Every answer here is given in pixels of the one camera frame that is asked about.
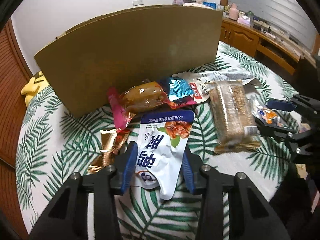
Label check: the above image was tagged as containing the folded floral cloth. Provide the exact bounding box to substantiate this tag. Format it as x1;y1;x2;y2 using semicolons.
172;0;207;8

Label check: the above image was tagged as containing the pink tissue box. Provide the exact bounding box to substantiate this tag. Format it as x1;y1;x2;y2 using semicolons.
237;15;251;27

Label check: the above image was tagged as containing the grey window blind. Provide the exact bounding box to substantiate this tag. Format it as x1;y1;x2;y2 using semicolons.
228;0;317;50

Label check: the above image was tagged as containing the white wall switch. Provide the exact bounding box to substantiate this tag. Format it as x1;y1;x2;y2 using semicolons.
132;0;144;6

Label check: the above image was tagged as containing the clear sesame bar pack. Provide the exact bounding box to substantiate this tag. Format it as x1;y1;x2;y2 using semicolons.
209;80;260;154

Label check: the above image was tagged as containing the silver orange snack packet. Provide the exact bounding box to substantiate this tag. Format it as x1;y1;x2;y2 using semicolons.
249;96;285;127

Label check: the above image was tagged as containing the blue foil candy wrapper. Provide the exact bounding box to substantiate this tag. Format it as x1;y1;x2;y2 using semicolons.
158;77;194;102

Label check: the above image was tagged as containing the leaf print bed sheet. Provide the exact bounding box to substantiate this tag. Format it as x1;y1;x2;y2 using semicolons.
16;42;296;239

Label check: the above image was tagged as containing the wooden side cabinet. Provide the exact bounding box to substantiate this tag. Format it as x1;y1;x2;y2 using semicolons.
220;17;316;76

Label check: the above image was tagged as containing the yellow Pikachu plush toy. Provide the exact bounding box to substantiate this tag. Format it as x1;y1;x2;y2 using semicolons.
21;71;49;107

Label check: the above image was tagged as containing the pink thermos bottle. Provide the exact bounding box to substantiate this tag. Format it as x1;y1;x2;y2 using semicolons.
228;3;239;21

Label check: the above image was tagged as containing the pink wrapped brown snack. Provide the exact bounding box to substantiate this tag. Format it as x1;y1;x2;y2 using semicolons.
107;81;196;133

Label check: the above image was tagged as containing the white blue snack pouch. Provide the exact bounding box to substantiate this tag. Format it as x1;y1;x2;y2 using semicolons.
131;110;195;200

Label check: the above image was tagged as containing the brown louvered wardrobe door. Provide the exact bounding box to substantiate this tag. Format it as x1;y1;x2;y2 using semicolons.
1;20;32;239

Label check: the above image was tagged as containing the large white paper bag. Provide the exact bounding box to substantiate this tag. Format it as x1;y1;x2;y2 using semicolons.
172;69;261;103

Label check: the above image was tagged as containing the gold foil snack packet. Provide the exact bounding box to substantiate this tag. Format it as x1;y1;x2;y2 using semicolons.
87;128;130;174

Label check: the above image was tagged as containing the brown cardboard box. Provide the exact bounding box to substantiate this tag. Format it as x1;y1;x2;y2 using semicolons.
34;5;222;118

